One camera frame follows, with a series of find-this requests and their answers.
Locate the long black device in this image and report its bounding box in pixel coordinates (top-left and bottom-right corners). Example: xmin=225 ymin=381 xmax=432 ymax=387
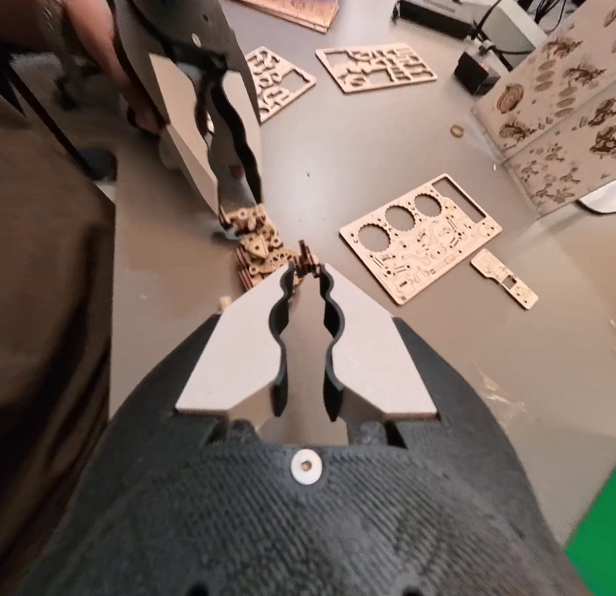
xmin=392 ymin=0 xmax=475 ymax=40

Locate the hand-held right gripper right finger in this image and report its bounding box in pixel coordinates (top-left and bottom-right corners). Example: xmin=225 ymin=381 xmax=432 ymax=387
xmin=319 ymin=263 xmax=440 ymax=422

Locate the small black box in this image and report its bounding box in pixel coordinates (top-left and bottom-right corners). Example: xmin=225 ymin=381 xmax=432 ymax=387
xmin=454 ymin=49 xmax=502 ymax=96

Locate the person's left hand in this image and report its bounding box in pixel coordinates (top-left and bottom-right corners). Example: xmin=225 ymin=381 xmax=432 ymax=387
xmin=63 ymin=0 xmax=167 ymax=135

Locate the person's left forearm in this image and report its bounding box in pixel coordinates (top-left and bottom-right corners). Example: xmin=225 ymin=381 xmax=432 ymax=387
xmin=0 ymin=0 xmax=78 ymax=43

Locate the person's brown clothing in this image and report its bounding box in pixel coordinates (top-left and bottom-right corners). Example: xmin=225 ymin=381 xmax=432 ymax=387
xmin=0 ymin=100 xmax=118 ymax=596

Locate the green box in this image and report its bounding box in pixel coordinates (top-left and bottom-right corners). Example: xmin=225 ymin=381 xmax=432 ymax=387
xmin=564 ymin=467 xmax=616 ymax=596

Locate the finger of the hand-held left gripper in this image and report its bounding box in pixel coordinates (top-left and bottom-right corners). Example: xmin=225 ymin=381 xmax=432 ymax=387
xmin=214 ymin=69 xmax=264 ymax=204
xmin=148 ymin=52 xmax=223 ymax=217

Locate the wooden puzzle vehicle model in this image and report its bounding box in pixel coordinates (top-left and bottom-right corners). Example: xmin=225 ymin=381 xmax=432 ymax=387
xmin=218 ymin=202 xmax=322 ymax=291

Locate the grey desk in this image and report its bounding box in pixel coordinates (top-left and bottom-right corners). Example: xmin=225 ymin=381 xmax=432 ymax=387
xmin=108 ymin=0 xmax=616 ymax=596

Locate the clear plastic bag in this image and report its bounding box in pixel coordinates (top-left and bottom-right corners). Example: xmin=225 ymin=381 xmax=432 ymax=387
xmin=474 ymin=367 xmax=527 ymax=416

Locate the small wooden sheet offcut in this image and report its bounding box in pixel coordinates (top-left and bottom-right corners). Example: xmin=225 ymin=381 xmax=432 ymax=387
xmin=471 ymin=248 xmax=539 ymax=311

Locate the black chair armrest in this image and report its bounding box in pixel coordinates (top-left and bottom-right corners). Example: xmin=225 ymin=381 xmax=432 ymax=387
xmin=0 ymin=42 xmax=118 ymax=183

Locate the wide wooden cutout sheet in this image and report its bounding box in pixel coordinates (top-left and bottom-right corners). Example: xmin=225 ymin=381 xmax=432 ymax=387
xmin=315 ymin=43 xmax=439 ymax=94

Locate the grey flat box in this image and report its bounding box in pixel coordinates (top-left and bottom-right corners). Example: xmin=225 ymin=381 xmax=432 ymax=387
xmin=464 ymin=0 xmax=547 ymax=55

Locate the wooden sheet with round holes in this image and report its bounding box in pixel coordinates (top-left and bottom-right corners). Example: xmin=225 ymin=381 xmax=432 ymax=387
xmin=339 ymin=173 xmax=502 ymax=306

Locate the printed instruction sheet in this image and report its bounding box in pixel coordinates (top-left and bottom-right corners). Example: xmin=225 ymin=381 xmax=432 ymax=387
xmin=474 ymin=0 xmax=616 ymax=217

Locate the stack of brown wooden sheets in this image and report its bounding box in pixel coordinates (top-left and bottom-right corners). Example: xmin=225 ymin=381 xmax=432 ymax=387
xmin=221 ymin=0 xmax=340 ymax=33

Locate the white round object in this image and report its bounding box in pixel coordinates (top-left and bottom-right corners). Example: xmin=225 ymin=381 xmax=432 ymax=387
xmin=575 ymin=179 xmax=616 ymax=216

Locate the black cable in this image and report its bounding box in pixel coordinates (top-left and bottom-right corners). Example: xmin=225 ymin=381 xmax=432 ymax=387
xmin=469 ymin=0 xmax=573 ymax=69

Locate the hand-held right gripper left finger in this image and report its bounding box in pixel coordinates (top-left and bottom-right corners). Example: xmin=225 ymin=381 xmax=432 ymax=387
xmin=174 ymin=263 xmax=295 ymax=419

